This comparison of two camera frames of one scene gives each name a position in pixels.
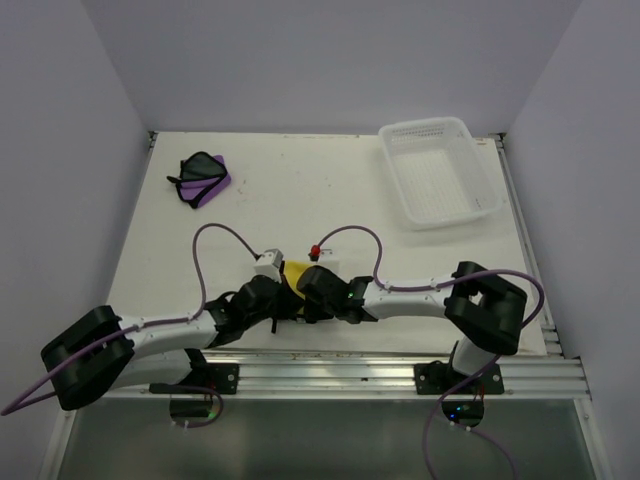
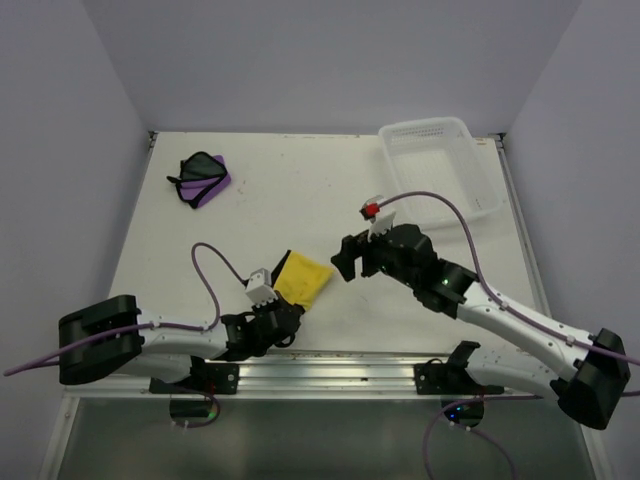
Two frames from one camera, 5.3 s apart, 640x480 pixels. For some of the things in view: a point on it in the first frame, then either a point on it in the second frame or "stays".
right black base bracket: [439, 378] stays
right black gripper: [314, 314] to [351, 248]
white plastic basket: [440, 171] stays
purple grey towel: [202, 178] stays
